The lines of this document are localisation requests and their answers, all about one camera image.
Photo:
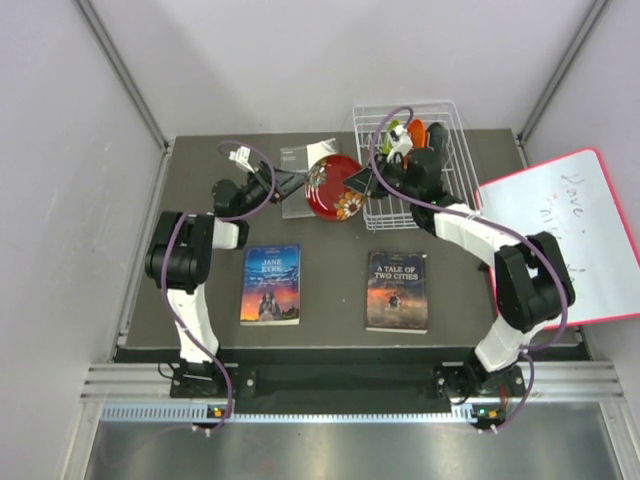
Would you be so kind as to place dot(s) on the pink framed whiteboard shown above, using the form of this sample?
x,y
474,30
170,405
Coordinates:
x,y
572,198

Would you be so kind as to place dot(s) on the Tale of Two Cities book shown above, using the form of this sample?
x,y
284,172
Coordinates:
x,y
396,294

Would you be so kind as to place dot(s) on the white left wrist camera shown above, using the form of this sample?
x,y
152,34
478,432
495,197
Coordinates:
x,y
241,158

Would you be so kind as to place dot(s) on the black plate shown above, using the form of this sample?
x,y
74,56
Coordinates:
x,y
437,139

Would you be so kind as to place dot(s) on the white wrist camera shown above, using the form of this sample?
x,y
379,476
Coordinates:
x,y
402,142
241,158

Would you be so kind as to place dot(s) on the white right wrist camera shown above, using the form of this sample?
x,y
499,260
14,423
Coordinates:
x,y
402,142

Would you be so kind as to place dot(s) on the aluminium front rail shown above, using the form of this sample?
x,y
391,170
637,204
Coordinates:
x,y
141,393

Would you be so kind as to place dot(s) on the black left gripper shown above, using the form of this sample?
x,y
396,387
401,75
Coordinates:
x,y
286,183

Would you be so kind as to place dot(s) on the lime green plate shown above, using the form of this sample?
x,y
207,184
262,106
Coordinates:
x,y
388,142

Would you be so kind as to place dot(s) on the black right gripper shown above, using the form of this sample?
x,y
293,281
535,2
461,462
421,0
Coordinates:
x,y
361,181

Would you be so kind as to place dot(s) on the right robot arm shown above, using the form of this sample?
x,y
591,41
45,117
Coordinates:
x,y
531,282

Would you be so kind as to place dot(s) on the red floral plate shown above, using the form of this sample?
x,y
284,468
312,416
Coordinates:
x,y
325,192

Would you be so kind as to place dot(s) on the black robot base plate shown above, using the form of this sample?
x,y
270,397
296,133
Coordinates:
x,y
265,381

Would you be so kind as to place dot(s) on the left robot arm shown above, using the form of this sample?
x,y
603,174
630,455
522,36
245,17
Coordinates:
x,y
178,260

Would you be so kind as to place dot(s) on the white wire dish rack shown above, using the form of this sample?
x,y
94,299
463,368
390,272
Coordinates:
x,y
459,175

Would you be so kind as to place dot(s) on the Jane Eyre book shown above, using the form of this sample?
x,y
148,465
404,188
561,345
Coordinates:
x,y
271,286

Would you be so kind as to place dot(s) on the orange plate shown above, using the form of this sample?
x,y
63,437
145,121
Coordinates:
x,y
418,133

